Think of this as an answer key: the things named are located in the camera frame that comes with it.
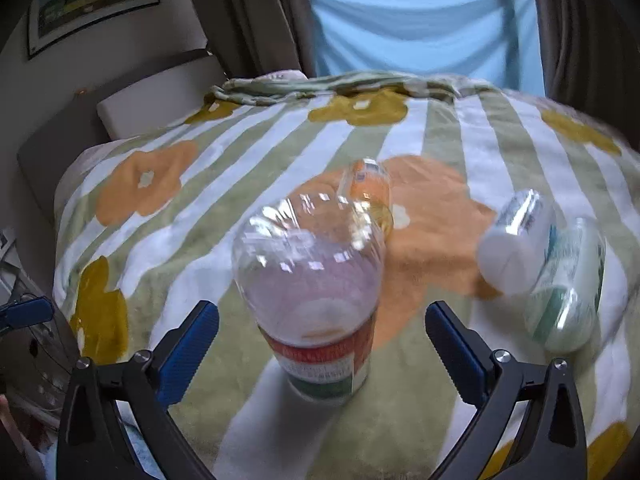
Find white green label cup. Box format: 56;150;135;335
523;217;606;354

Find clear amber plastic cup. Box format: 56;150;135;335
337;158;394;237

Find striped flower pattern blanket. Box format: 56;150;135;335
53;72;639;479

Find grey bed headboard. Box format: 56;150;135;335
16;49;208;224

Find white pillow cushion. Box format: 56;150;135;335
96;55;227;140

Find brown left curtain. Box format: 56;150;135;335
192;0;316;78

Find brown curtain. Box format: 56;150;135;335
535;0;639;148
192;0;316;78

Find light blue hanging cloth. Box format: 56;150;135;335
310;0;544;96

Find brown right curtain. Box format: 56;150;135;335
535;0;639;148

